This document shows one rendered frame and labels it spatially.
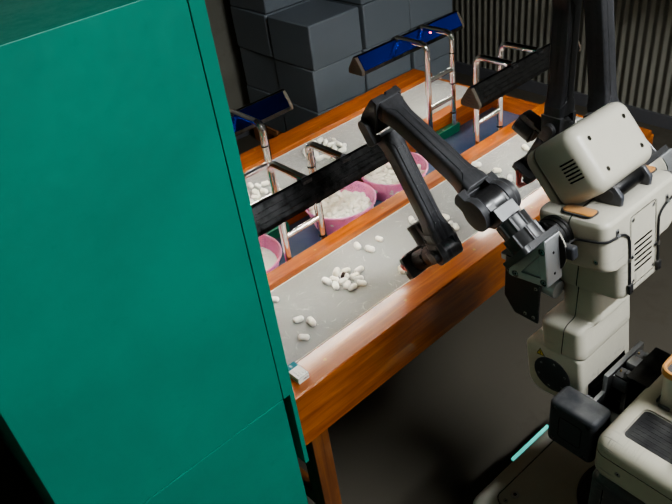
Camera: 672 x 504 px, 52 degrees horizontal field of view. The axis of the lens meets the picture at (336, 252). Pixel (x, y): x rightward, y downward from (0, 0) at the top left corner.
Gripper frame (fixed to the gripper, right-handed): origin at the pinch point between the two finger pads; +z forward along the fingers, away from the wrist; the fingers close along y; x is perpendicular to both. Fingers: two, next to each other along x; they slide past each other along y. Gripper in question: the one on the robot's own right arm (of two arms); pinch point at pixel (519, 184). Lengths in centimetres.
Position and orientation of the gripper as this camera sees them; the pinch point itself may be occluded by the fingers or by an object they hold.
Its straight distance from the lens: 204.1
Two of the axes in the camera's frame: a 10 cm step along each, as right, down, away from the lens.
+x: 6.3, 7.0, -3.3
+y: -7.5, 4.5, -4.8
